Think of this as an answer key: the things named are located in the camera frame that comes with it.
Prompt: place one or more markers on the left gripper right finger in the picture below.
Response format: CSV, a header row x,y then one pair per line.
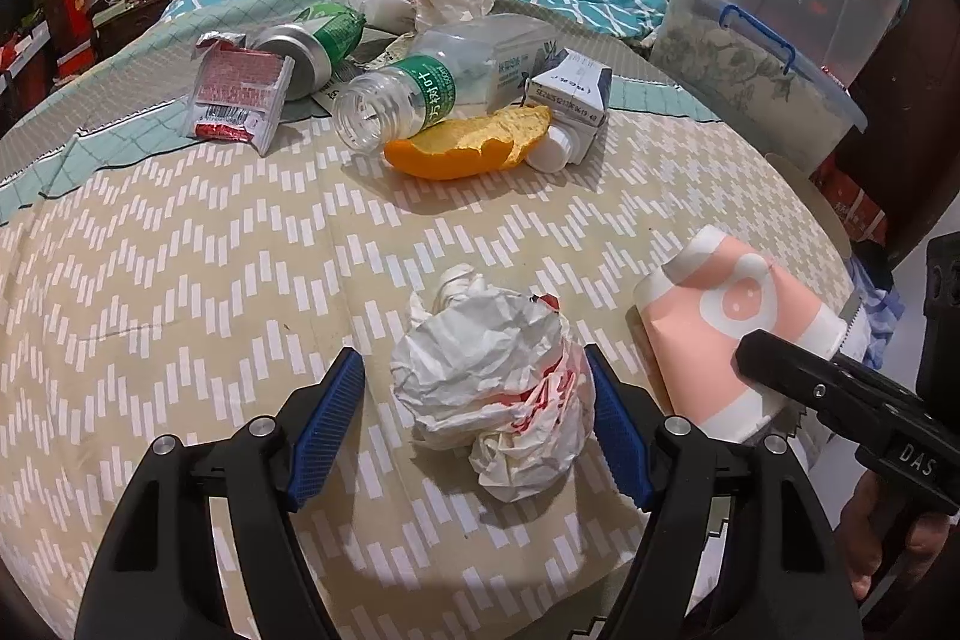
x,y
736,543

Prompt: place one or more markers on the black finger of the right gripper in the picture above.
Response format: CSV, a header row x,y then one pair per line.
x,y
896,436

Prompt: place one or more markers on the pink white paper cup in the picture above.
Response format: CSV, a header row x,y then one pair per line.
x,y
697,307

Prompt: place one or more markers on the white paper ball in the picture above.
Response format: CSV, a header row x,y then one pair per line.
x,y
498,373

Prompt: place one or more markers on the small white milk carton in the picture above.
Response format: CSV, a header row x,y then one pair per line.
x,y
576,90

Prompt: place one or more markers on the red white snack wrapper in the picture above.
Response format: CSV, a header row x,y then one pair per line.
x,y
238,93

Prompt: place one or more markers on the orange peel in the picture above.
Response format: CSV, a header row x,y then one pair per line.
x,y
459,149

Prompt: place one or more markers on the clear bottle green label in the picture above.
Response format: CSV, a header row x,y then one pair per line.
x,y
394,103

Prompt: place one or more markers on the green soda can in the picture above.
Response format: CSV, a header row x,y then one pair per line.
x,y
317,40

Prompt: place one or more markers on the beige round trash bin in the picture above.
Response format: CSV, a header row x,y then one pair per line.
x,y
807,192

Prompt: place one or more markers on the person's right hand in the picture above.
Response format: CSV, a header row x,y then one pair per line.
x,y
861,546

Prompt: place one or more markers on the blue clothes pile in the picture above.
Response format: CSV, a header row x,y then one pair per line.
x,y
881,303

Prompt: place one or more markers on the orange red package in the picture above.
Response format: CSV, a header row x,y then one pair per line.
x,y
862,219

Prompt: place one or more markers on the beige zigzag bedsheet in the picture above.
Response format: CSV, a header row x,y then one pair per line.
x,y
189,292

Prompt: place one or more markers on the grey teal quilted cover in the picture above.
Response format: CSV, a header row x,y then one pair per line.
x,y
132,106

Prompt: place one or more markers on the flat white card packet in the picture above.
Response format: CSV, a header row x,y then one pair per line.
x,y
376,50

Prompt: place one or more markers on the storage box blue handle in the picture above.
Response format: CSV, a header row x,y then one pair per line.
x,y
755,81

